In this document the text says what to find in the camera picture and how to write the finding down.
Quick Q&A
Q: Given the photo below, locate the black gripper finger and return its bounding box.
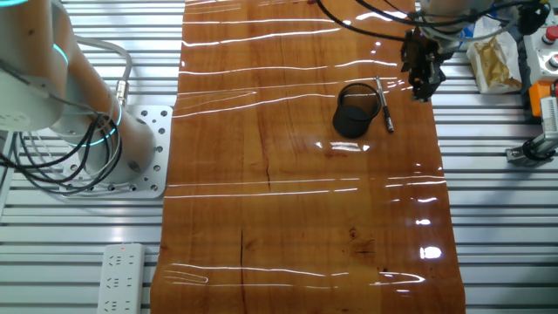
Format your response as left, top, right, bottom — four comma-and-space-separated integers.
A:
408, 65, 426, 100
420, 78, 446, 104

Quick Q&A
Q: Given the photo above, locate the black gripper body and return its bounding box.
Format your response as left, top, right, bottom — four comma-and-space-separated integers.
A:
400, 28, 446, 84

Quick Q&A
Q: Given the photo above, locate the black and silver pen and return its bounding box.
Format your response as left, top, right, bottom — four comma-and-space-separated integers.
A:
375, 76, 396, 133

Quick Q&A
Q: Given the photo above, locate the black mesh pen holder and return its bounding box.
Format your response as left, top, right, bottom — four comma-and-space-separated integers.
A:
332, 82, 383, 140

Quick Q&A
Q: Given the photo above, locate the orange box with red button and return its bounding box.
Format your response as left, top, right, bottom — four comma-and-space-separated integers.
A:
528, 80, 558, 118

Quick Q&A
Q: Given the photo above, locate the grey box with red button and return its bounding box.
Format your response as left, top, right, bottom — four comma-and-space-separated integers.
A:
527, 50, 558, 84
522, 24, 558, 56

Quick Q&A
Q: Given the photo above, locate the white power strip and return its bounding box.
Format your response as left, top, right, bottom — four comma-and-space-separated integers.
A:
96, 242, 146, 314

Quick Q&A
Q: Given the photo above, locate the black camera cable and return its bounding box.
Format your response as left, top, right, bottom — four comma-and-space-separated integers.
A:
521, 138, 546, 161

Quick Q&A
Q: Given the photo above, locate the silver depth camera with label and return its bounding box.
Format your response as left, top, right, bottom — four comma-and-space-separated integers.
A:
540, 96, 558, 140

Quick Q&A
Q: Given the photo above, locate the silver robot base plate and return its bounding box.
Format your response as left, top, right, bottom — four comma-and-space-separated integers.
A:
60, 104, 174, 201

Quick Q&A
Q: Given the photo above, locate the grey cable with metal plug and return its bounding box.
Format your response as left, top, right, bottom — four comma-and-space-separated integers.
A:
73, 35, 134, 108

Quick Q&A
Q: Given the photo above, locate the black cable bundle at base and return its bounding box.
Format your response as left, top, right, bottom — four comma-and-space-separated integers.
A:
0, 113, 123, 195

